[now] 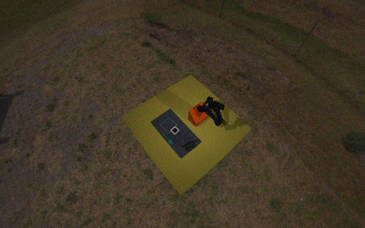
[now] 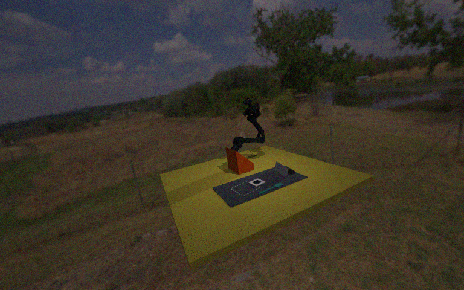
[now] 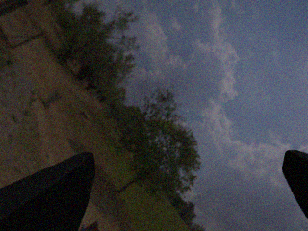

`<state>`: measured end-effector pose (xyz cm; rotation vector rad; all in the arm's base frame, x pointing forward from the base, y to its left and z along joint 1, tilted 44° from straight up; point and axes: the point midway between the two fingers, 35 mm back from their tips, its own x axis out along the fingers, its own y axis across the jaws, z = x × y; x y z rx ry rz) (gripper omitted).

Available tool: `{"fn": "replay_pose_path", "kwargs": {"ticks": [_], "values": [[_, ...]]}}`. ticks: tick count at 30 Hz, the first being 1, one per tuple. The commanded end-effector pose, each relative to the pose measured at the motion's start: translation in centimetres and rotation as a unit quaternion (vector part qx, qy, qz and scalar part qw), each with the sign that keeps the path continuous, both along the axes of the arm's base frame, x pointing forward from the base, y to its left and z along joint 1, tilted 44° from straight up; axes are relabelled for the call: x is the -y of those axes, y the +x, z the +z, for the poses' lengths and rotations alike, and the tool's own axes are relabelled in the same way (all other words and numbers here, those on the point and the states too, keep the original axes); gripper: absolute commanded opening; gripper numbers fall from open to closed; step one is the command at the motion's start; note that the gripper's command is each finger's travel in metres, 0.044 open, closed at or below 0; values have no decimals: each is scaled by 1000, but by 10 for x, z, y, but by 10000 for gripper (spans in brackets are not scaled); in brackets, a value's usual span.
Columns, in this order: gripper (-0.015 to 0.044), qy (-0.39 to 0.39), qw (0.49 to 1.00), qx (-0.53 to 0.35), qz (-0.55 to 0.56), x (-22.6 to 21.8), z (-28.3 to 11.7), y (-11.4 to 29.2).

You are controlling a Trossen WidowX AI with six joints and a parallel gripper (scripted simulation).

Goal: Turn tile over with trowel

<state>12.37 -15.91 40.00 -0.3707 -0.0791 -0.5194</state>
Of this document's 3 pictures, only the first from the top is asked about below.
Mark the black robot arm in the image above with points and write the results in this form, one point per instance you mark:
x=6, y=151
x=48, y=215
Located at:
x=216, y=108

